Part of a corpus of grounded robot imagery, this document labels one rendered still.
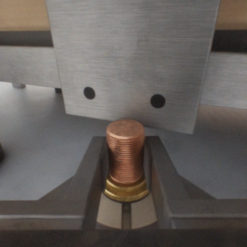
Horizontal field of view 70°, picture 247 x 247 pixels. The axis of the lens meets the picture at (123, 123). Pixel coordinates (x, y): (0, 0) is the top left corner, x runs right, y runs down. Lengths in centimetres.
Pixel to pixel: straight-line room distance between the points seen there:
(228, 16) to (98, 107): 16
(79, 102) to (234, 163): 26
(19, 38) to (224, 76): 29
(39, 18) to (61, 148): 21
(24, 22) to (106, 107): 21
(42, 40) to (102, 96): 18
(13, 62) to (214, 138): 36
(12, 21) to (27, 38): 3
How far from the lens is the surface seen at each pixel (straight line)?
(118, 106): 15
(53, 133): 40
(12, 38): 36
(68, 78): 17
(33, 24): 32
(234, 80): 19
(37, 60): 26
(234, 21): 23
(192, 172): 29
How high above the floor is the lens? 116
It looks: 29 degrees up
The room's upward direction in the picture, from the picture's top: 179 degrees clockwise
